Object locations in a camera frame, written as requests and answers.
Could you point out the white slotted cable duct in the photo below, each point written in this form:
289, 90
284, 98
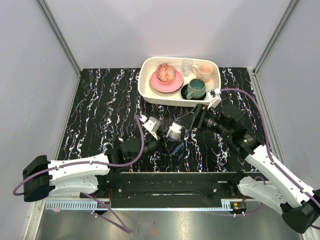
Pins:
94, 206

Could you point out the cream plate under pink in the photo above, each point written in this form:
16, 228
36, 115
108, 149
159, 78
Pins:
165, 94

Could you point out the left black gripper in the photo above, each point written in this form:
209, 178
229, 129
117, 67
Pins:
170, 145

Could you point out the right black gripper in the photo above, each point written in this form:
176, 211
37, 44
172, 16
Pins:
195, 118

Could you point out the clear drinking glass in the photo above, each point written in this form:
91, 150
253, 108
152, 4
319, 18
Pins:
186, 67

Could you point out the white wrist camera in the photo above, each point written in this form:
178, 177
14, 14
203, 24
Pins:
151, 124
214, 96

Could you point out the blue pill organizer box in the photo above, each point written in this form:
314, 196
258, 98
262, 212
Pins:
175, 149

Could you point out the white rectangular dish tub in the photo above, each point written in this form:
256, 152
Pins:
150, 65

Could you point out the orange patterned bowl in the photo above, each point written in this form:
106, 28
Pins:
165, 72

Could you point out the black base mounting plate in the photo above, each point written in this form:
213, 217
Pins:
165, 190

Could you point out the black saucer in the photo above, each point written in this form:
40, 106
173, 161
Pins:
184, 92

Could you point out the green ceramic mug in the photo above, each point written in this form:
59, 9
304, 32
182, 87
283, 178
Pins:
196, 88

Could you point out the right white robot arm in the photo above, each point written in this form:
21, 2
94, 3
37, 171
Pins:
296, 202

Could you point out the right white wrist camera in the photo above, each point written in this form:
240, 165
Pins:
214, 96

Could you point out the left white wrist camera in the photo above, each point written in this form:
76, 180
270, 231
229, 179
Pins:
151, 124

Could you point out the white pill bottle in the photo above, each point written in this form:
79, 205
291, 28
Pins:
174, 131

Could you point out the pink ceramic mug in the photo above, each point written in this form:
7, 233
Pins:
203, 71

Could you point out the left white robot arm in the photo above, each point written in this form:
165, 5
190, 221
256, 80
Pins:
44, 178

